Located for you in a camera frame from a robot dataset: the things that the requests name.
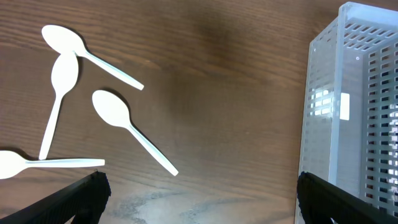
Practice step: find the clear plastic basket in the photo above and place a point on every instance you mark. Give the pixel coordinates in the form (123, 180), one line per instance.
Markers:
(356, 54)

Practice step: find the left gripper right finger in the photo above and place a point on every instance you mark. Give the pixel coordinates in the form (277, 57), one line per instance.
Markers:
(322, 202)

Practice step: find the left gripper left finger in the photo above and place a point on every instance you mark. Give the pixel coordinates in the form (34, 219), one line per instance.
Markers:
(81, 202)

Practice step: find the white spoon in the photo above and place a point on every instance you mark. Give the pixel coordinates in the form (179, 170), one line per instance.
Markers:
(65, 40)
(12, 163)
(115, 112)

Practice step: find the white label sticker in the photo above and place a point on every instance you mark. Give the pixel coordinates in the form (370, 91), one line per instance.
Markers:
(345, 106)

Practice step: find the white spoon vertical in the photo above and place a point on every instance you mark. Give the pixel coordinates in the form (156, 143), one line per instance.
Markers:
(64, 76)

